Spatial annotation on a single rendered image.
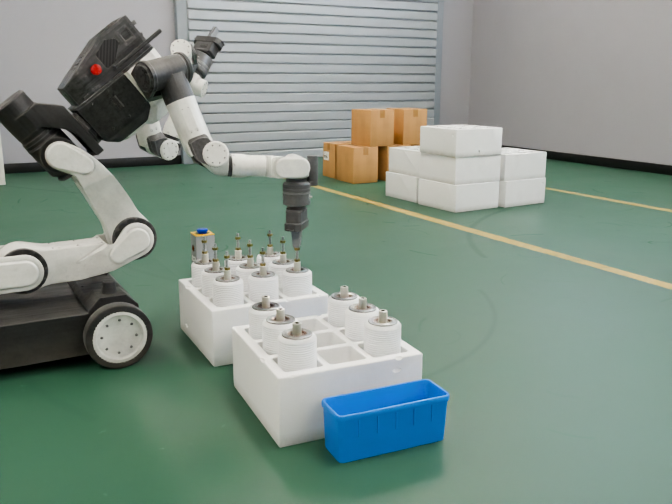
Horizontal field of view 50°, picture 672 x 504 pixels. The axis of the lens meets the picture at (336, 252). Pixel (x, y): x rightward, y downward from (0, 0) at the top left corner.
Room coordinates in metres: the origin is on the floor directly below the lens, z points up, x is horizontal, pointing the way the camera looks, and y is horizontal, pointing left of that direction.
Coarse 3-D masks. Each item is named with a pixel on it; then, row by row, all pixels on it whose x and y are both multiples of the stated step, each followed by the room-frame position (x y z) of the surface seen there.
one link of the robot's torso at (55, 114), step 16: (16, 96) 2.14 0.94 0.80; (0, 112) 2.12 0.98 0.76; (16, 112) 2.13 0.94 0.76; (32, 112) 2.15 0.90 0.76; (48, 112) 2.17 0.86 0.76; (64, 112) 2.19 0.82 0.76; (16, 128) 2.14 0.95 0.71; (32, 128) 2.15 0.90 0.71; (48, 128) 2.18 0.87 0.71; (64, 128) 2.19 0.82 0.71; (80, 128) 2.21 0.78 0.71; (32, 144) 2.16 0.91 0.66; (96, 144) 2.23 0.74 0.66; (64, 176) 2.21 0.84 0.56
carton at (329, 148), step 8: (328, 144) 6.34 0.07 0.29; (336, 144) 6.24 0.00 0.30; (344, 144) 6.28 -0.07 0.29; (328, 152) 6.34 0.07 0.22; (336, 152) 6.24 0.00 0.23; (328, 160) 6.35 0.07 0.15; (336, 160) 6.24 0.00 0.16; (328, 168) 6.35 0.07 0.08; (336, 168) 6.24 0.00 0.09; (328, 176) 6.34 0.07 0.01; (336, 176) 6.24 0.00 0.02
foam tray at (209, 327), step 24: (192, 288) 2.28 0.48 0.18; (312, 288) 2.28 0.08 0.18; (192, 312) 2.24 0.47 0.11; (216, 312) 2.04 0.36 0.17; (240, 312) 2.08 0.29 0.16; (288, 312) 2.15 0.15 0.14; (312, 312) 2.19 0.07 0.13; (192, 336) 2.25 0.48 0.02; (216, 336) 2.04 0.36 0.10; (216, 360) 2.04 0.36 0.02
